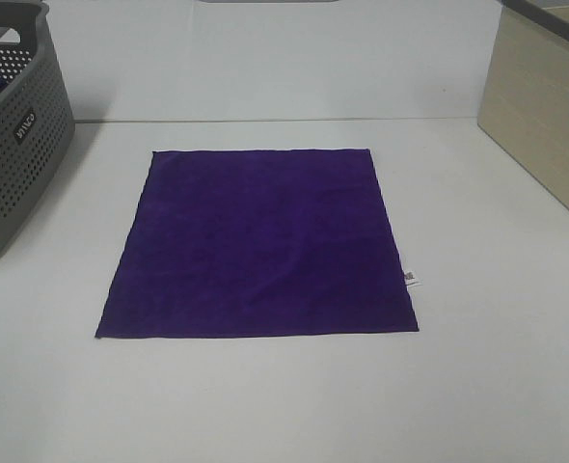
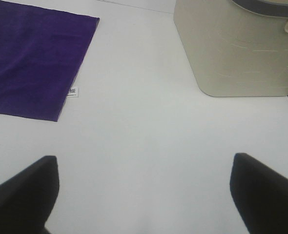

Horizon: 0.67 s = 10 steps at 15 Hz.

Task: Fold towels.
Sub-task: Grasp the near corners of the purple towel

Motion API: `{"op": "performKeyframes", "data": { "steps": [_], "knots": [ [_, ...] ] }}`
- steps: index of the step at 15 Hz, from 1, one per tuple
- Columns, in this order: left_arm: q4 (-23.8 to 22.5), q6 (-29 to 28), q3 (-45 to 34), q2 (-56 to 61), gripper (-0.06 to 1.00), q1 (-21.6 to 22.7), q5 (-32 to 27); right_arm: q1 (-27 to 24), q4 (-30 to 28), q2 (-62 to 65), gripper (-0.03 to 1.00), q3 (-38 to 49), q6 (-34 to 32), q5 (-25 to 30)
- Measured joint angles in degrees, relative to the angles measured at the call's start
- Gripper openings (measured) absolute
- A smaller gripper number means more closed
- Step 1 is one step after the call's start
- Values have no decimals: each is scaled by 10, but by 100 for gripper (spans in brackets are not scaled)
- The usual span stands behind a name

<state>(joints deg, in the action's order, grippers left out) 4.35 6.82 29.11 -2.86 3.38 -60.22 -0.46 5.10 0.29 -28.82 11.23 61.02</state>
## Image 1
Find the grey perforated plastic basket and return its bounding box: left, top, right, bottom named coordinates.
left=0, top=1, right=75, bottom=255

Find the beige storage box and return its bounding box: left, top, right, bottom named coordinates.
left=477, top=1, right=569, bottom=210

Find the purple towel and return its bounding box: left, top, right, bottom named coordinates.
left=95, top=149, right=419, bottom=339

